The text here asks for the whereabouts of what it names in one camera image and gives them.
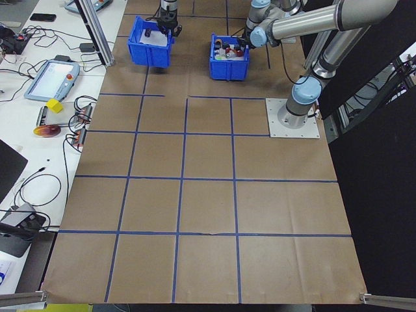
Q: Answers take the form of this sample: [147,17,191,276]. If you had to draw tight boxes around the metal V-shaped frame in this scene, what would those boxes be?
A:
[323,51,416,144]

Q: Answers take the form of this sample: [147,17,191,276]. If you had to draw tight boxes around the orange disc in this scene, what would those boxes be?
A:
[33,125,62,138]

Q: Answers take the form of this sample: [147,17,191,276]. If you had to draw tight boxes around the thin black cable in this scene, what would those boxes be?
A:
[11,166,62,209]
[38,135,82,232]

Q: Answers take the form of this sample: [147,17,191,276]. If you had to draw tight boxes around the white side table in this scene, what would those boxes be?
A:
[0,0,127,293]

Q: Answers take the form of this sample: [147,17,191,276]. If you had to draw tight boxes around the yellow green board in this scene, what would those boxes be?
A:
[0,302,94,312]

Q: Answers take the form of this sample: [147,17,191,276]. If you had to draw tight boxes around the small items in bin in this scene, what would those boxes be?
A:
[213,48,244,62]

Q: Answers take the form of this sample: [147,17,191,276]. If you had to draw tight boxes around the black phone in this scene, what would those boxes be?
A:
[31,12,57,22]

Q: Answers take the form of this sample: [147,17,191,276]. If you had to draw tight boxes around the grey metal box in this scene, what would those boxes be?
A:
[0,203,36,228]

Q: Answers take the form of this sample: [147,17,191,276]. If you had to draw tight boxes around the aluminium profile bar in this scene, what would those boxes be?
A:
[358,291,416,311]
[0,290,49,309]

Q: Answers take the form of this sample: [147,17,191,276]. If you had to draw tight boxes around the black stand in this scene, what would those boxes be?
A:
[0,214,46,235]

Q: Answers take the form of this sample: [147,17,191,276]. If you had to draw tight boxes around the black frame cover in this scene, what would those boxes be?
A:
[300,0,416,306]

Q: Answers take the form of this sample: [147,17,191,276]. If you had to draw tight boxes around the silver flat box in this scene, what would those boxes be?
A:
[34,105,71,127]

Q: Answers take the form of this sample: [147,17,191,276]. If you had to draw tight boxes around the black electronics board with wires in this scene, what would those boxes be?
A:
[0,27,35,56]

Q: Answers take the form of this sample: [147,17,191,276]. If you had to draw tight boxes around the white paper liner sheet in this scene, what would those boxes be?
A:
[140,29,170,47]

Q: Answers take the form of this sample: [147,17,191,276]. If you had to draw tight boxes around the aluminium profile post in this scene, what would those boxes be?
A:
[73,0,115,68]

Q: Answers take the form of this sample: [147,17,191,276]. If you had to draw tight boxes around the blue plastic storage bin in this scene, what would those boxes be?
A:
[127,15,174,68]
[209,32,251,81]

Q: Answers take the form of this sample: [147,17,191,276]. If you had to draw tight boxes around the grey blue teach pendant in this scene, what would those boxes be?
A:
[23,59,81,103]
[63,0,114,14]

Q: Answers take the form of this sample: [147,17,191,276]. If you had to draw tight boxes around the yellow block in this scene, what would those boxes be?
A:
[45,99,64,114]

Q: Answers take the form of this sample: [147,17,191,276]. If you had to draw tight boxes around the white blue label box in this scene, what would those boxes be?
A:
[0,259,17,287]

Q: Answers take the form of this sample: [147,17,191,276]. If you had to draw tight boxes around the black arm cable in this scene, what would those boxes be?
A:
[231,27,305,86]

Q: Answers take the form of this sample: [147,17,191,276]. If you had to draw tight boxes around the grey cable hub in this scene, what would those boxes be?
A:
[70,128,88,150]
[73,103,95,123]

